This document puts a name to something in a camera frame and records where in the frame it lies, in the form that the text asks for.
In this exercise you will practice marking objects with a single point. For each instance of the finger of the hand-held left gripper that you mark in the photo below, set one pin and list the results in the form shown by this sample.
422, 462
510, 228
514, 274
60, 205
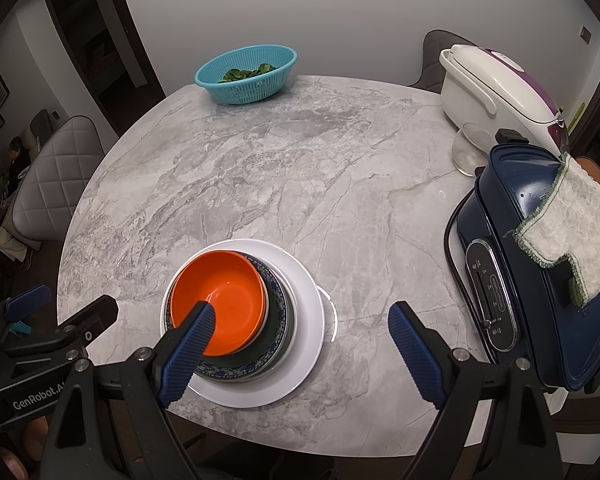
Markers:
92, 317
30, 300

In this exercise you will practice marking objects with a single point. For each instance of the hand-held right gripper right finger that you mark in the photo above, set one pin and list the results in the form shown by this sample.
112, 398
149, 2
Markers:
417, 355

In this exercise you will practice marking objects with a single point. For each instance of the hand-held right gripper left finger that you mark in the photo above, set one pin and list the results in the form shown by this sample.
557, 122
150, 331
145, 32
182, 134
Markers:
190, 355

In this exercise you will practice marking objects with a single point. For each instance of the blue patterned bowl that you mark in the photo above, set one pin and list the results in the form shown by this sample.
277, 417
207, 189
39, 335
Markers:
260, 355

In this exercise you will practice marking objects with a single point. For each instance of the orange bowl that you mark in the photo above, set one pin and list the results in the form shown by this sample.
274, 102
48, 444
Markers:
230, 285

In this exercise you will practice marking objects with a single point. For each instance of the large white plate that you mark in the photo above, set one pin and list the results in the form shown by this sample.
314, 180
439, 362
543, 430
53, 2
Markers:
305, 350

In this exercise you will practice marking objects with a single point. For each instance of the teal plastic stool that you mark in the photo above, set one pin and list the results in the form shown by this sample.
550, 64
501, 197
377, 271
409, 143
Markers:
20, 329

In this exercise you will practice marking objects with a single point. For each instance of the grey quilted chair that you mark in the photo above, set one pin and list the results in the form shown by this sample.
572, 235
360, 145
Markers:
55, 175
432, 60

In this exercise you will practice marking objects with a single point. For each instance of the grey high-back chair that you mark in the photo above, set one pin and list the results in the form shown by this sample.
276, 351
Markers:
42, 122

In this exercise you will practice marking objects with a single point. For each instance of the navy electric cooker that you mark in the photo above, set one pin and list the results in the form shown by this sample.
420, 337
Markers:
520, 200

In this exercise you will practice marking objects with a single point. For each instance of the white dishcloth with green edge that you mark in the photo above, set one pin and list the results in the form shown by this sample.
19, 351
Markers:
570, 230

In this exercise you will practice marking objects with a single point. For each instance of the brown chair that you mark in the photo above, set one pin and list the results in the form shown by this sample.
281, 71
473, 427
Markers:
590, 165

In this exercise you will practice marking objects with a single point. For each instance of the teal plastic colander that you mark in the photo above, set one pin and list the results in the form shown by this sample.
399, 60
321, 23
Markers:
250, 90

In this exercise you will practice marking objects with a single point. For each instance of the white and purple rice cooker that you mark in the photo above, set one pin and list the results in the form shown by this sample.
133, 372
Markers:
500, 95

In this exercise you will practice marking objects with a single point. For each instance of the green leafy vegetables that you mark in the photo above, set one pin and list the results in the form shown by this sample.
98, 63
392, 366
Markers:
245, 74

